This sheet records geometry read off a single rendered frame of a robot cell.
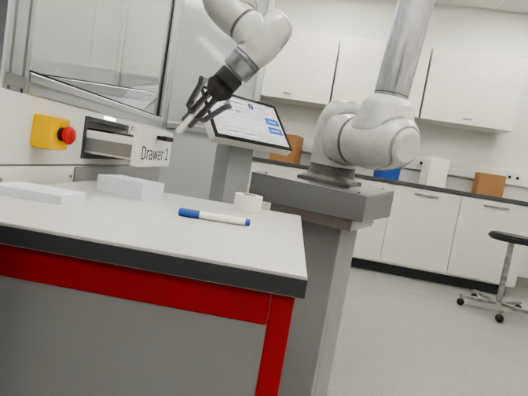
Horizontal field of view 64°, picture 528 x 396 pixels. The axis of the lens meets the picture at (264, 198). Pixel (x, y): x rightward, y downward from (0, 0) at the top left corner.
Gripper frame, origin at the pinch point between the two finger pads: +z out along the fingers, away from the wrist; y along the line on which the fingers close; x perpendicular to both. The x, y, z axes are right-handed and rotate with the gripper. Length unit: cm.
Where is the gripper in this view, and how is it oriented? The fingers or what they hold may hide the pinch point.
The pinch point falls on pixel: (185, 124)
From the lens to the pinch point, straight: 128.1
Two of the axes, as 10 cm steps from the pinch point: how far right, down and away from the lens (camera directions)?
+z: -7.0, 7.0, 1.1
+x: -0.8, 0.8, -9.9
